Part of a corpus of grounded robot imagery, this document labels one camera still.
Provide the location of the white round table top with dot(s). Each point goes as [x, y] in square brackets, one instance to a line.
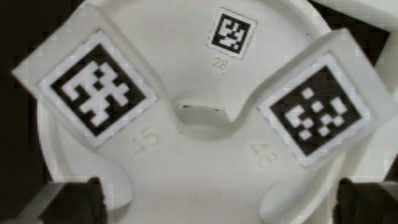
[141, 51]

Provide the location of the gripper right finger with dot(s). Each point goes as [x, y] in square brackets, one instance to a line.
[366, 203]

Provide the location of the white cylindrical table leg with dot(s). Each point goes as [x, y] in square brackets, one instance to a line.
[201, 113]

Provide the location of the white cross-shaped table base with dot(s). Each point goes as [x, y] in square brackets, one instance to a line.
[320, 110]

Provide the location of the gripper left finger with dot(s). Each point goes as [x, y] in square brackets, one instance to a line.
[66, 204]

